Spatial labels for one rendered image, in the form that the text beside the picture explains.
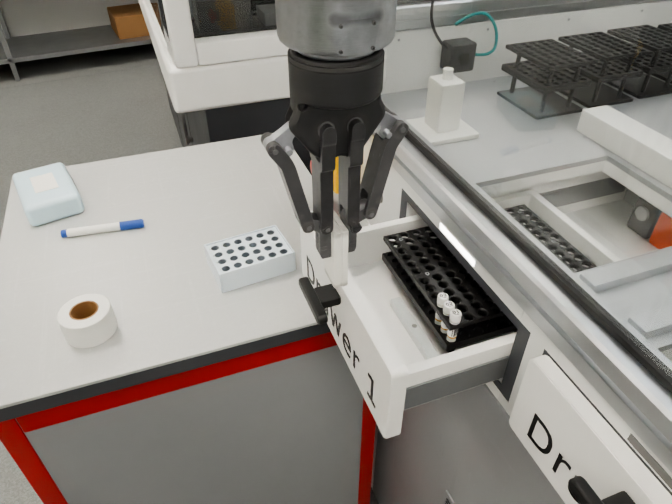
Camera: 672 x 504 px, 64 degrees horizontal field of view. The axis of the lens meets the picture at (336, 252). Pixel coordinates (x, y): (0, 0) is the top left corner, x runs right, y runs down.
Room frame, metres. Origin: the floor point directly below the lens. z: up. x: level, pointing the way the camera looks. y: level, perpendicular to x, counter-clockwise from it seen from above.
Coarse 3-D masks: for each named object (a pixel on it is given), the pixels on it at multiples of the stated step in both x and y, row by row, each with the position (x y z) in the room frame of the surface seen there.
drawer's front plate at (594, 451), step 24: (528, 384) 0.34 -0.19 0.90; (552, 384) 0.31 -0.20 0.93; (528, 408) 0.33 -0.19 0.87; (552, 408) 0.30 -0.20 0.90; (576, 408) 0.29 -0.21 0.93; (552, 432) 0.29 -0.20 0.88; (576, 432) 0.27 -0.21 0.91; (600, 432) 0.26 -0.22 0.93; (552, 456) 0.29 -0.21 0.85; (576, 456) 0.27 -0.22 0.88; (600, 456) 0.25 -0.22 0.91; (624, 456) 0.24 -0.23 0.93; (552, 480) 0.28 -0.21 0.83; (600, 480) 0.24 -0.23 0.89; (624, 480) 0.23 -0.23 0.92; (648, 480) 0.22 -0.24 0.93
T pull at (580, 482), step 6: (570, 480) 0.23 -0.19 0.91; (576, 480) 0.23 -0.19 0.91; (582, 480) 0.23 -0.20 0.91; (570, 486) 0.23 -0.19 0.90; (576, 486) 0.22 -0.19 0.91; (582, 486) 0.22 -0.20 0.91; (588, 486) 0.22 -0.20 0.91; (576, 492) 0.22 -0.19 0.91; (582, 492) 0.22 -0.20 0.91; (588, 492) 0.22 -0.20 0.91; (594, 492) 0.22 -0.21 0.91; (618, 492) 0.22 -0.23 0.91; (624, 492) 0.22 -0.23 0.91; (576, 498) 0.22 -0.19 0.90; (582, 498) 0.21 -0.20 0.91; (588, 498) 0.21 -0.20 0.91; (594, 498) 0.21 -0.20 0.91; (606, 498) 0.21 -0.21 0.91; (612, 498) 0.21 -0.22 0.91; (618, 498) 0.21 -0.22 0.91; (624, 498) 0.21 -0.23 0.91; (630, 498) 0.21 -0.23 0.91
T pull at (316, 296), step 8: (304, 280) 0.47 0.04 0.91; (304, 288) 0.46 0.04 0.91; (312, 288) 0.46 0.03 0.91; (320, 288) 0.46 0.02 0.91; (328, 288) 0.46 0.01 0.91; (304, 296) 0.46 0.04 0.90; (312, 296) 0.45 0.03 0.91; (320, 296) 0.45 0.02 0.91; (328, 296) 0.45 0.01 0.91; (336, 296) 0.45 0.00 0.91; (312, 304) 0.43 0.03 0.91; (320, 304) 0.43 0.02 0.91; (328, 304) 0.44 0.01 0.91; (336, 304) 0.44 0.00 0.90; (312, 312) 0.43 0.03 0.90; (320, 312) 0.42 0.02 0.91; (320, 320) 0.41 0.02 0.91
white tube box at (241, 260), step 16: (224, 240) 0.70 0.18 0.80; (240, 240) 0.71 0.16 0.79; (256, 240) 0.70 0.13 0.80; (272, 240) 0.71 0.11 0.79; (208, 256) 0.67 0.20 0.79; (224, 256) 0.66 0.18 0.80; (240, 256) 0.66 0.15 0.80; (256, 256) 0.66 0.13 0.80; (272, 256) 0.67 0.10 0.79; (288, 256) 0.66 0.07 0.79; (224, 272) 0.62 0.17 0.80; (240, 272) 0.63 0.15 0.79; (256, 272) 0.64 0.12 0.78; (272, 272) 0.65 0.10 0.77; (288, 272) 0.66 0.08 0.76; (224, 288) 0.62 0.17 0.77
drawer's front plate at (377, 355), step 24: (312, 240) 0.54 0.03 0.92; (312, 264) 0.54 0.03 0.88; (336, 288) 0.46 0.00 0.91; (336, 312) 0.46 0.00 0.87; (360, 312) 0.40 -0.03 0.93; (336, 336) 0.46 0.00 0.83; (360, 336) 0.39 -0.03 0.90; (384, 336) 0.37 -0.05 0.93; (360, 360) 0.39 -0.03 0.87; (384, 360) 0.34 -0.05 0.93; (360, 384) 0.39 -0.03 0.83; (384, 384) 0.33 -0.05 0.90; (384, 408) 0.33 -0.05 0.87; (384, 432) 0.33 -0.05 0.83
